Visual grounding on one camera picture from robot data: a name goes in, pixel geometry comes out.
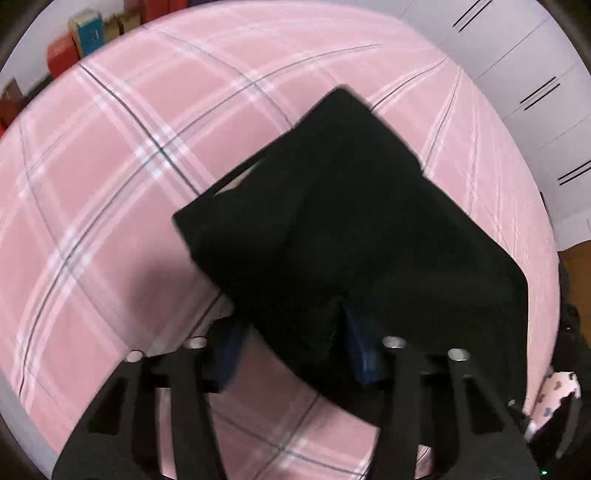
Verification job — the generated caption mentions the pink plaid bed sheet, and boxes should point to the pink plaid bed sheet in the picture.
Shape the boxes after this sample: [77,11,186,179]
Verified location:
[1,1,559,475]

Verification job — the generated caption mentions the colourful boxes by wall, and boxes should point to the colourful boxes by wall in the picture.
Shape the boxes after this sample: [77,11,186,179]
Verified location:
[1,0,197,131]

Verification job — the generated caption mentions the black pants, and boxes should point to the black pants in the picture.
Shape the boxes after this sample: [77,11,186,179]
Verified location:
[173,88,528,423]

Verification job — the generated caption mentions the black clothes pile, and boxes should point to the black clothes pile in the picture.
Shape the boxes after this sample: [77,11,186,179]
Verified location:
[551,262,590,396]

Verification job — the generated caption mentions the white wardrobe with black handles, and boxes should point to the white wardrobe with black handles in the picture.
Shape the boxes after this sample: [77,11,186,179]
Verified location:
[396,0,591,252]

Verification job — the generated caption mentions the white heart-pattern pillow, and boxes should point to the white heart-pattern pillow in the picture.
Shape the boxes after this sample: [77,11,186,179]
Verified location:
[524,371,581,442]

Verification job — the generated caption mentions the wooden headboard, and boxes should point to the wooden headboard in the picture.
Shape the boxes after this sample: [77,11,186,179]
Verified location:
[559,241,591,317]

